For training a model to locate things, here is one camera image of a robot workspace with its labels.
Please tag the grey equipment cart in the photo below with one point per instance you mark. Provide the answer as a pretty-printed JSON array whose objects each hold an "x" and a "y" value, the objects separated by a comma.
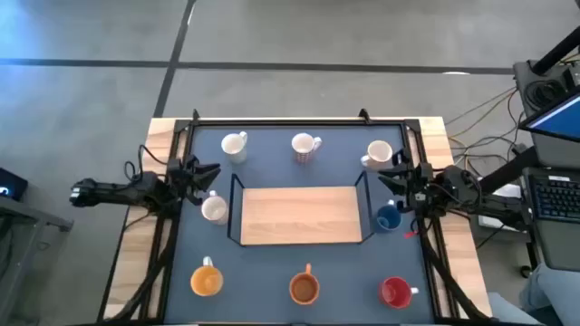
[{"x": 521, "y": 86}]

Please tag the blue-grey table mat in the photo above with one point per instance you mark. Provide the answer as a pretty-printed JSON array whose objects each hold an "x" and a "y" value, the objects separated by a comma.
[{"x": 254, "y": 267}]

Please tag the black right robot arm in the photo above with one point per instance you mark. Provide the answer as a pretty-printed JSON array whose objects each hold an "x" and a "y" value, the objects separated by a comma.
[{"x": 455, "y": 181}]

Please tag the white mug grey diamond pattern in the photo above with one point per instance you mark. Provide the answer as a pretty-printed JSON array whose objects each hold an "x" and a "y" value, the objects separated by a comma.
[{"x": 214, "y": 209}]

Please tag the cream mug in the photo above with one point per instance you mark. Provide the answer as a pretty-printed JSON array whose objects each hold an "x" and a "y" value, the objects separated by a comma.
[{"x": 379, "y": 151}]

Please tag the black caster wheel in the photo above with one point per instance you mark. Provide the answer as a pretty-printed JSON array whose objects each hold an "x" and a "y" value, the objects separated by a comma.
[{"x": 525, "y": 271}]

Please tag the black device with blue light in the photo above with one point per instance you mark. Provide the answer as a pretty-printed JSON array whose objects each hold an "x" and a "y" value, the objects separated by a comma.
[{"x": 11, "y": 185}]

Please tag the black aluminium table frame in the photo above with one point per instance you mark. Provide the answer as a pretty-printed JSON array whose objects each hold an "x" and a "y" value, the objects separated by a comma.
[{"x": 299, "y": 122}]

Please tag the monitor with blue screen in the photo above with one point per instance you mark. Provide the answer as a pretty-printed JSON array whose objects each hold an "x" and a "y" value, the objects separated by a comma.
[{"x": 562, "y": 120}]

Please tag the brown faceted mug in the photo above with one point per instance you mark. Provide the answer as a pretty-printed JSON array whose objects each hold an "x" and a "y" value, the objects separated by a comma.
[{"x": 304, "y": 290}]

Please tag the grey side cart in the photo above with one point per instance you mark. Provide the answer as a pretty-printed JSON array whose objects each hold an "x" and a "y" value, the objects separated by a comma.
[{"x": 27, "y": 235}]

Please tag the white paper sheet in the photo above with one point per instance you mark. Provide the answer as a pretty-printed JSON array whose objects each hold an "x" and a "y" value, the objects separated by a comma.
[{"x": 494, "y": 222}]

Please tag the black slanted stand bar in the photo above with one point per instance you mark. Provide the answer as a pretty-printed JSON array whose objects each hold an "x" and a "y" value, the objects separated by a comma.
[{"x": 509, "y": 169}]

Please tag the white mug small lattice pattern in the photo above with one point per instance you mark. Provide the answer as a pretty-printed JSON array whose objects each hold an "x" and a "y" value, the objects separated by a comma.
[{"x": 233, "y": 145}]

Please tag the grey computer desk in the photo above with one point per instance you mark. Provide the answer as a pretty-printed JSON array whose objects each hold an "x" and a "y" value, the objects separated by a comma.
[{"x": 562, "y": 244}]

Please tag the blue mug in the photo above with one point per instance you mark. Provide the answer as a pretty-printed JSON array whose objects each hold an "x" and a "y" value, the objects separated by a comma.
[{"x": 389, "y": 219}]

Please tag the white mug pink pattern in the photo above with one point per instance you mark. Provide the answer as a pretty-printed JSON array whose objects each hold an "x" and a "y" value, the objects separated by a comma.
[{"x": 302, "y": 145}]

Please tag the person's leg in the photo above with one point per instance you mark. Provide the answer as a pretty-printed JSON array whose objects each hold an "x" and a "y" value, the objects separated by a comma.
[{"x": 548, "y": 294}]

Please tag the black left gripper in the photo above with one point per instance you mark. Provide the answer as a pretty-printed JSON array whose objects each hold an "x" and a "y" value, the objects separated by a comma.
[{"x": 186, "y": 181}]

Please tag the black monitor pole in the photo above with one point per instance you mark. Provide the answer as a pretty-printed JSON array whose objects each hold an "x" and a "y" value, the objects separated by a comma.
[{"x": 555, "y": 54}]

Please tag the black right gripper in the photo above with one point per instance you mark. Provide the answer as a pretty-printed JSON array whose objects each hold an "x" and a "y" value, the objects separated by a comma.
[{"x": 419, "y": 185}]

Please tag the black keyboard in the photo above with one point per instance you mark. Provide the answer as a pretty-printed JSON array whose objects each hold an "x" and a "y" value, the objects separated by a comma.
[{"x": 555, "y": 199}]

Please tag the wooden shelf rack black frame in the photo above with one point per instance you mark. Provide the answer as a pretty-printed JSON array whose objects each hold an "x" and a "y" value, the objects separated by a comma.
[{"x": 299, "y": 215}]

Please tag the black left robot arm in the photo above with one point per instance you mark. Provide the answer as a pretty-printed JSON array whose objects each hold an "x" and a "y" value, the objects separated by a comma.
[{"x": 113, "y": 190}]

